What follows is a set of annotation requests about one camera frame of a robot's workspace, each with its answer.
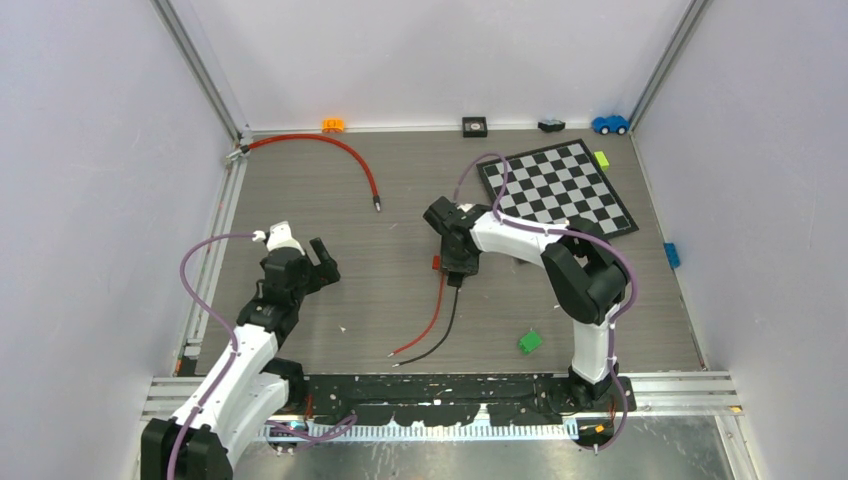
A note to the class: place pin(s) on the blue toy car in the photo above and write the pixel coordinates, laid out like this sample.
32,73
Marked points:
605,125

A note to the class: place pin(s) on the black cable padlock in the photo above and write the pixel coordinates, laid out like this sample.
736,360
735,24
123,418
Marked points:
445,331

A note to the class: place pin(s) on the small black toy car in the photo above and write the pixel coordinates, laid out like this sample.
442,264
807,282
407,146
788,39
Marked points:
551,125

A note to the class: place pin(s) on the black white chessboard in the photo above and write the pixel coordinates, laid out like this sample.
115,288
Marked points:
557,184

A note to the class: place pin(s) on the small black box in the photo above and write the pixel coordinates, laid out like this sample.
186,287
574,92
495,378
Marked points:
474,127

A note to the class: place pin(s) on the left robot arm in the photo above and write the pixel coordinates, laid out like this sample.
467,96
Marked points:
206,436

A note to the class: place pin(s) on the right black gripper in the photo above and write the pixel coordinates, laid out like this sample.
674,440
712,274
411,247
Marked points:
470,266

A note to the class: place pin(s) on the aluminium front rail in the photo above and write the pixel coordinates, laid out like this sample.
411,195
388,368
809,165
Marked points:
657,395

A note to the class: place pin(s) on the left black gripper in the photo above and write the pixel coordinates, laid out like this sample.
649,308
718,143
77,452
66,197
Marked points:
326,270

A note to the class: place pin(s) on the green toy brick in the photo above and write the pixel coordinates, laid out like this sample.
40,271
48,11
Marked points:
529,342

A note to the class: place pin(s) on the blue toy brick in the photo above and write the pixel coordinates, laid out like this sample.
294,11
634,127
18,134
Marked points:
672,255

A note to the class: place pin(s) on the orange toy block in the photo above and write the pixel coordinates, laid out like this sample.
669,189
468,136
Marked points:
333,125

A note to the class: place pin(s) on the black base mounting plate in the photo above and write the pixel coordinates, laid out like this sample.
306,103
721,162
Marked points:
451,399

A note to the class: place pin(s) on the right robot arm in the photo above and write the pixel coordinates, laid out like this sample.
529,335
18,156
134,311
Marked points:
592,282

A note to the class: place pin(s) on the lime green block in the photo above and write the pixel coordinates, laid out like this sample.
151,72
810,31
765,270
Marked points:
602,160

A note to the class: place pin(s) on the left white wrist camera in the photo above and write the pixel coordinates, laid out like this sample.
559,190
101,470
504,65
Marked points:
276,237

